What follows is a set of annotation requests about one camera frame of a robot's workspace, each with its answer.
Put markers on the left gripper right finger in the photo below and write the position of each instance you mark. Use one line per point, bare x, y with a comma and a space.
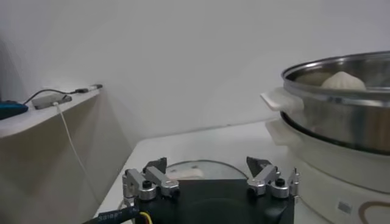
260, 182

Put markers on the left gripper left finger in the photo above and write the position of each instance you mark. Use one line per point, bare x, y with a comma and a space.
166, 184

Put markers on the round glass pot lid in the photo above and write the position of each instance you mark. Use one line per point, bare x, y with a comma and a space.
219, 172

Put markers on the white pleated baozi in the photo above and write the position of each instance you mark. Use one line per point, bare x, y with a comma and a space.
342, 81

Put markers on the perforated steel steamer basket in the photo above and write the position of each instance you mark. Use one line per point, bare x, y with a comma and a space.
335, 121

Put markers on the white electric cooker base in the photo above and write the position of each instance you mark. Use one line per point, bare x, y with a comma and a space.
320, 173

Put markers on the white side table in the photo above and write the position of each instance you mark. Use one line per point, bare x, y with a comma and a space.
45, 117

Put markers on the black smartphone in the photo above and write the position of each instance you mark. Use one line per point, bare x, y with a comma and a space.
50, 100

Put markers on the blue computer mouse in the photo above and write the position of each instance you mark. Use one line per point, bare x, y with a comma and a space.
12, 109

